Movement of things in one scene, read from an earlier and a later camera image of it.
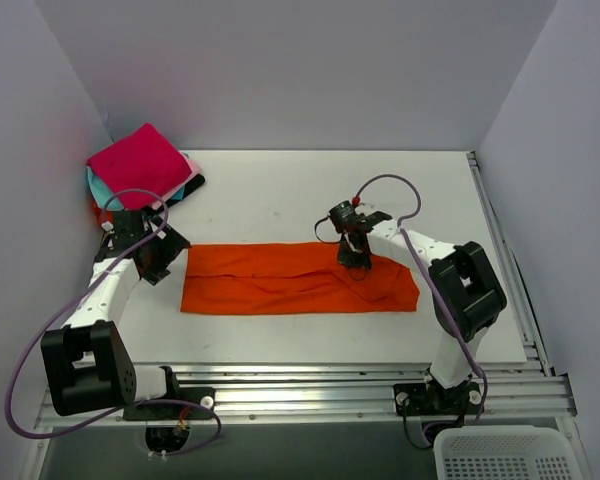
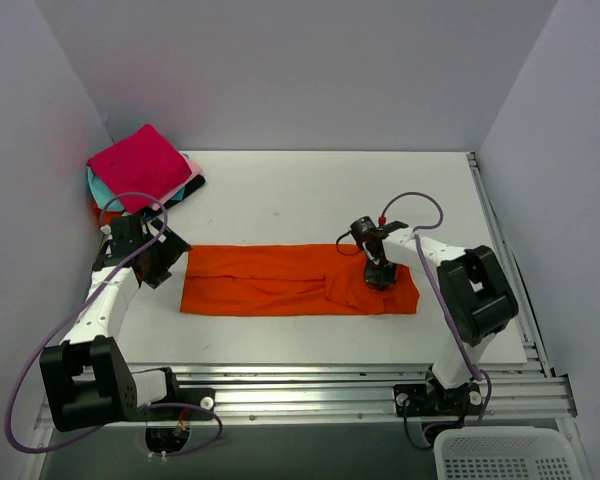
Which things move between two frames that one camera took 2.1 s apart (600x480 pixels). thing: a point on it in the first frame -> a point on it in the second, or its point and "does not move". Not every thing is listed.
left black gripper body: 161,252 does not move
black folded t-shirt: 190,186 does not move
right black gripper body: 353,248 -> 380,273
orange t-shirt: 289,278 does not move
